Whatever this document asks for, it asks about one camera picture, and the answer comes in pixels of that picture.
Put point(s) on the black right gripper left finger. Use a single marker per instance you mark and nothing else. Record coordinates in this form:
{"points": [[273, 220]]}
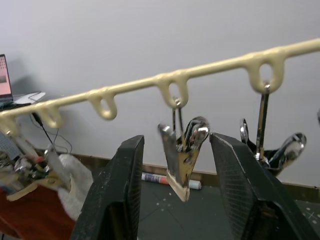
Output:
{"points": [[117, 190]]}

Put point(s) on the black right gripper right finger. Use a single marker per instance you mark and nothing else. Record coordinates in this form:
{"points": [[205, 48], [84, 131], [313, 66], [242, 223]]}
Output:
{"points": [[255, 190]]}

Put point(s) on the chrome clip with cream pads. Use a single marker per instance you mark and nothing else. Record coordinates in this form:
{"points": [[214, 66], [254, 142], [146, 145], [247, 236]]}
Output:
{"points": [[21, 165], [270, 142], [183, 155], [53, 165]]}

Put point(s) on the cream plastic hanger bar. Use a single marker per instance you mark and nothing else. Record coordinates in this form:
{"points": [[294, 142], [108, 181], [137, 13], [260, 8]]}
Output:
{"points": [[175, 77]]}

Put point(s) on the white sock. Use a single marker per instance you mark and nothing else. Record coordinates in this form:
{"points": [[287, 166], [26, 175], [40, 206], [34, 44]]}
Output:
{"points": [[73, 185]]}

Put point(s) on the rolled white printed paper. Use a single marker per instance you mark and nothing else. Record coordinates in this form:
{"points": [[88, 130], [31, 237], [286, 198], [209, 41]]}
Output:
{"points": [[170, 181]]}

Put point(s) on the orange sock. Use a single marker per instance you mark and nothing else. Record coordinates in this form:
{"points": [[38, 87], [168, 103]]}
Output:
{"points": [[35, 215]]}

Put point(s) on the white perforated board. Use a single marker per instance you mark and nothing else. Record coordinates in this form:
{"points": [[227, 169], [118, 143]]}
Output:
{"points": [[8, 147]]}

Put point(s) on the white paper sheet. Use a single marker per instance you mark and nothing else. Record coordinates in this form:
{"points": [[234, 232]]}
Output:
{"points": [[28, 97]]}

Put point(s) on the open laptop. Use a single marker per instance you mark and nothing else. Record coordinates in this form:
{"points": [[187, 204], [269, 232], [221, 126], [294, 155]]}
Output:
{"points": [[4, 80]]}

